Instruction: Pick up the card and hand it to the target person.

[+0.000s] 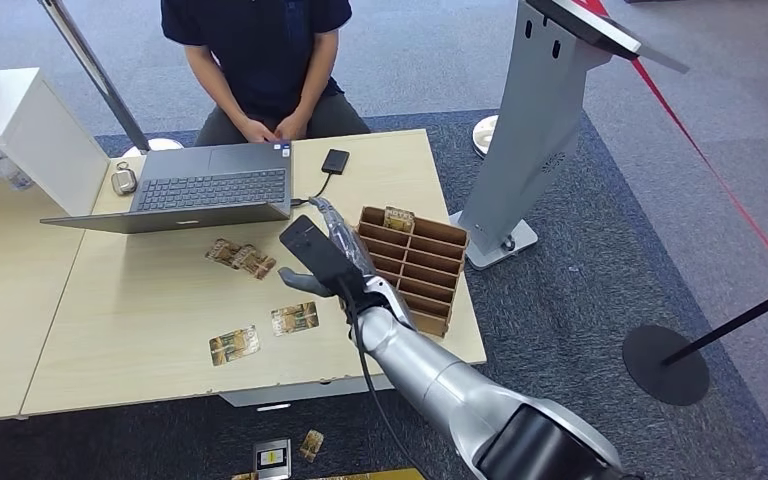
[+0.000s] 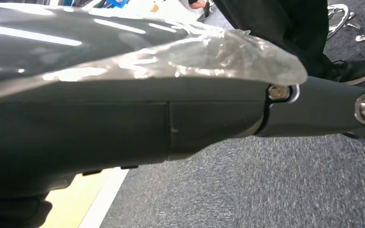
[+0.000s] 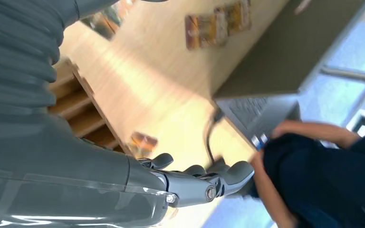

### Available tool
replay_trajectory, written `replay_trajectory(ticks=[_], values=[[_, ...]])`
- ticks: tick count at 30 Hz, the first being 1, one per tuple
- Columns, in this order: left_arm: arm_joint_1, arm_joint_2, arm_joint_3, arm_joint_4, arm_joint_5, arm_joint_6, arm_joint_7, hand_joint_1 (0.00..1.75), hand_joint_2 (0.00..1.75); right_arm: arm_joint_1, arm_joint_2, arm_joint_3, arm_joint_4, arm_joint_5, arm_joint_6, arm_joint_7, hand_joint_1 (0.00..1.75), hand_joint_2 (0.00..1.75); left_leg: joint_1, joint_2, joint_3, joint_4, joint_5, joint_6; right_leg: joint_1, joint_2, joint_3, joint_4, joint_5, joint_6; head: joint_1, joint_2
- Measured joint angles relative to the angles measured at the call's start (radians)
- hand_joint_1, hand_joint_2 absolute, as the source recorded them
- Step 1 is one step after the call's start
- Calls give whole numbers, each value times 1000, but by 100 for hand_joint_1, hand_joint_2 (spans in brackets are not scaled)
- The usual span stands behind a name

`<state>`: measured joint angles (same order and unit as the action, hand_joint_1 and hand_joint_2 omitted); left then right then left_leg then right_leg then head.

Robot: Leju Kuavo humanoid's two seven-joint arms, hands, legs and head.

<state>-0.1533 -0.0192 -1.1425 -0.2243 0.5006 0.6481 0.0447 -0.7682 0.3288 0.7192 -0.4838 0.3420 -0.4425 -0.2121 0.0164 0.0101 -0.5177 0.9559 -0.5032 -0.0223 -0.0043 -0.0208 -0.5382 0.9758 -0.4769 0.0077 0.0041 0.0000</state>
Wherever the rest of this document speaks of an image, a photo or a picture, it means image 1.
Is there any white round base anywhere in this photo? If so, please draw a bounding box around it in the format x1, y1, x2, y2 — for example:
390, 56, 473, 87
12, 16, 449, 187
471, 115, 499, 160

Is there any grey kiosk stand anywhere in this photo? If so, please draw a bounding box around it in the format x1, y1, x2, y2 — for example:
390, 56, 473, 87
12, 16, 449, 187
448, 0, 691, 272

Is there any black external drive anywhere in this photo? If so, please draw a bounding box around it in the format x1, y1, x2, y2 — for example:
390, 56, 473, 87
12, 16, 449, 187
320, 149, 351, 177

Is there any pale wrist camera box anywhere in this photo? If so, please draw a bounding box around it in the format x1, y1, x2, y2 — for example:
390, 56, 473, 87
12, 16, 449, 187
364, 276, 419, 331

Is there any person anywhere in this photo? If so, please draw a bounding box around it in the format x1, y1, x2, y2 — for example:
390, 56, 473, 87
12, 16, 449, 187
159, 0, 372, 148

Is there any cardboard card organizer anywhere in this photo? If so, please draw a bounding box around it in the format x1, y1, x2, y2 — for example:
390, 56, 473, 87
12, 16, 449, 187
339, 205, 471, 340

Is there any person's right hand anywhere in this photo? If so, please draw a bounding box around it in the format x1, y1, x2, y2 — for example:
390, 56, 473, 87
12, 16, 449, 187
236, 116, 281, 145

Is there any person's left hand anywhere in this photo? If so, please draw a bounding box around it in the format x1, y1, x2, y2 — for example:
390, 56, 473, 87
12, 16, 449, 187
273, 113, 310, 142

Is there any silver pole with white base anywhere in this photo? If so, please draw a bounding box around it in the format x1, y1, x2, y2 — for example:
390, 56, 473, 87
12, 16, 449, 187
37, 0, 185, 160

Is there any grey laptop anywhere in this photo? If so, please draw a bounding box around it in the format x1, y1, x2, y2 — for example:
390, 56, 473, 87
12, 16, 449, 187
40, 140, 295, 236

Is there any silver key fob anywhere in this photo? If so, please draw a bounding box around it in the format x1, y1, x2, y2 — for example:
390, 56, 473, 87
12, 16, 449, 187
110, 161, 139, 197

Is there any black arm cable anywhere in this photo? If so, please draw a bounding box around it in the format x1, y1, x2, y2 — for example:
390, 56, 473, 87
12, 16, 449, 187
336, 278, 428, 480

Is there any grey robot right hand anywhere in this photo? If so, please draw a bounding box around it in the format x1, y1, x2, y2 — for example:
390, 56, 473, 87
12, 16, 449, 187
277, 196, 387, 314

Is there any silver card reader device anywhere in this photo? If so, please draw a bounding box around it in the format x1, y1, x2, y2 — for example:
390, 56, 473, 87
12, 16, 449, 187
252, 437, 293, 480

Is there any red barrier belt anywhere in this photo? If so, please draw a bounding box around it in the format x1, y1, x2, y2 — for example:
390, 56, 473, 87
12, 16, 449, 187
569, 0, 768, 297

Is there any white cabinet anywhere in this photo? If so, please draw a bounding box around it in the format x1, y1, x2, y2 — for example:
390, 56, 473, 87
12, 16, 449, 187
0, 67, 111, 217

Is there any black stanchion with round base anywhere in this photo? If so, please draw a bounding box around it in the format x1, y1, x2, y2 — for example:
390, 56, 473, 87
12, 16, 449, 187
621, 277, 768, 407

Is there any grey table frame beam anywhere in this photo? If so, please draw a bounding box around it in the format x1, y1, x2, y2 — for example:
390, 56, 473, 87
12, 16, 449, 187
218, 374, 395, 409

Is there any black wrist mount plate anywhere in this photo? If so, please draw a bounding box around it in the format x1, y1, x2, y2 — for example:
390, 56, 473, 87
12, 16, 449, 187
278, 214, 369, 303

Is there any black drive cable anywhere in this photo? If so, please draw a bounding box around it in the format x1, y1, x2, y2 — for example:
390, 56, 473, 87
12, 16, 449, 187
289, 172, 333, 209

